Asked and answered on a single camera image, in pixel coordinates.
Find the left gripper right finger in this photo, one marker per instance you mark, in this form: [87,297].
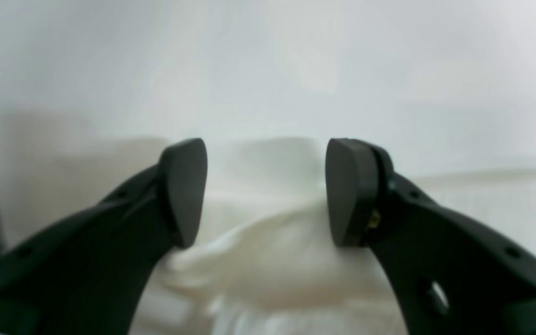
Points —
[450,274]

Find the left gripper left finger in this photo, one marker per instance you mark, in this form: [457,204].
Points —
[85,274]

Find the white printed t-shirt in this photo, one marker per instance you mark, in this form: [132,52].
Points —
[264,261]

